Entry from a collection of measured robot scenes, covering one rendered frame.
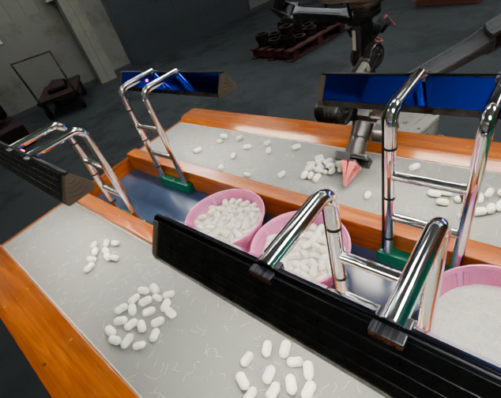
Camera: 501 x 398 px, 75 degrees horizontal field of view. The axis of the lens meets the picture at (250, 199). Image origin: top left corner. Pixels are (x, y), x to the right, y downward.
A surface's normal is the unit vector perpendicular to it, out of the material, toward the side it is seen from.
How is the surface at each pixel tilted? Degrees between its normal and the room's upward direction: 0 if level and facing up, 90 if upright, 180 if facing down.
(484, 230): 0
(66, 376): 0
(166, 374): 0
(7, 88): 90
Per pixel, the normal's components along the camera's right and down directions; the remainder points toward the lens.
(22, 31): 0.62, 0.37
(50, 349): -0.25, -0.75
